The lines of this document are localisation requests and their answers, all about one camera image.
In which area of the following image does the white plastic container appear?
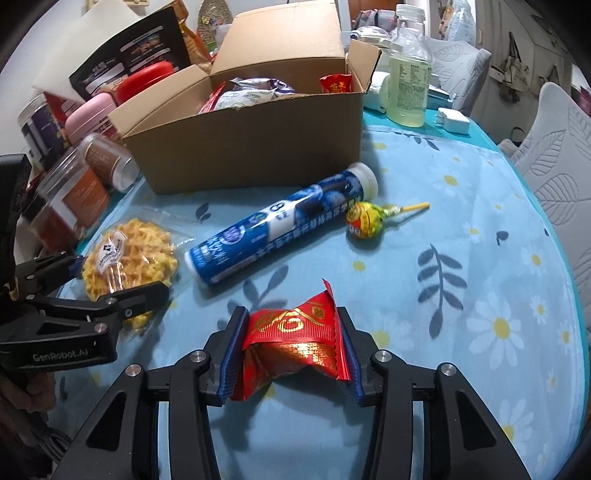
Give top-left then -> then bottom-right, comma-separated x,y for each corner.
362,71 -> 393,112

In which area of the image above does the red gold snack packet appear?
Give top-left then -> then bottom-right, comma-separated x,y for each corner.
320,73 -> 354,94
228,278 -> 354,401

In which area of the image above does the clear jar with dark red contents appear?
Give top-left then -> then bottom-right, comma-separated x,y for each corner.
23,203 -> 86,252

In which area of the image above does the clear bag of yellow snacks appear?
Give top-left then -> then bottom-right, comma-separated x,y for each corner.
76,205 -> 197,330

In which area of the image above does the grey leaf pattern chair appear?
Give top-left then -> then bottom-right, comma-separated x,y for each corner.
508,82 -> 591,287
429,37 -> 492,121

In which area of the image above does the clear plastic bottle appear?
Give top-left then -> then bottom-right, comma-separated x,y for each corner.
387,4 -> 434,128

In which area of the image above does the clear jar with brown label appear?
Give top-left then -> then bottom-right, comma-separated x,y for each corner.
78,133 -> 140,192
32,148 -> 112,232

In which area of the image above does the red canister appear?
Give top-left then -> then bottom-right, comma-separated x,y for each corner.
111,61 -> 178,104

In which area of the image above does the butterfly wall decoration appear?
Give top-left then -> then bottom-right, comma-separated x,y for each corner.
501,32 -> 532,100
538,65 -> 561,93

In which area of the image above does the lollipop with yellow stick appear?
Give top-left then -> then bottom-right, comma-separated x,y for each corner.
346,200 -> 431,241

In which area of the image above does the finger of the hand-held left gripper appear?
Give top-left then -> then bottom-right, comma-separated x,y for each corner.
18,281 -> 170,344
11,251 -> 88,298

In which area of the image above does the dark jar with purple label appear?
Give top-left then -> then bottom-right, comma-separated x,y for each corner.
17,92 -> 70,167

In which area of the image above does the blue tube with white cap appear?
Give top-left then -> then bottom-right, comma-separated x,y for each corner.
184,162 -> 379,288

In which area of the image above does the white charger plug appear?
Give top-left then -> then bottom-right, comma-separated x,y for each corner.
433,107 -> 471,136

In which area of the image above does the white snack packet green print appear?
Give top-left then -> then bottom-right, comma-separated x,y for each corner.
217,89 -> 280,110

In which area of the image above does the cardboard box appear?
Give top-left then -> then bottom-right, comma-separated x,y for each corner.
107,0 -> 383,195

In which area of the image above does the pale blue box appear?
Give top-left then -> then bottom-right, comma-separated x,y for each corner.
427,84 -> 451,110

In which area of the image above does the black printed bag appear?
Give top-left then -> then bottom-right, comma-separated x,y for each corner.
69,6 -> 192,102

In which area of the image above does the red and white packet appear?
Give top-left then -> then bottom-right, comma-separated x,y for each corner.
198,80 -> 228,114

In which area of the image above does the orange snack bag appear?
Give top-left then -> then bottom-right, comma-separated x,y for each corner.
173,0 -> 218,65

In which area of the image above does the person's left hand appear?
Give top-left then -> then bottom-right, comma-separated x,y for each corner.
0,369 -> 58,416

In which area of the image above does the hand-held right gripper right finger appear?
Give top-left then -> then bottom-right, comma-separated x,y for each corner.
335,305 -> 532,480

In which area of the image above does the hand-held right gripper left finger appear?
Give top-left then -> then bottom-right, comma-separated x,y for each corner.
48,305 -> 247,480

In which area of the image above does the blue floral tablecloth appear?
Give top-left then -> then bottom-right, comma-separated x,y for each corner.
46,111 -> 591,480

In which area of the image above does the red box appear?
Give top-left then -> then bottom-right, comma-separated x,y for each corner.
44,92 -> 79,130

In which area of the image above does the cream paper bag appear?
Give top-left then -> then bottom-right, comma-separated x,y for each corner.
32,0 -> 167,93

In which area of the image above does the pink canister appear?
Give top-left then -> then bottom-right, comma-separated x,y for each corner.
65,92 -> 116,144

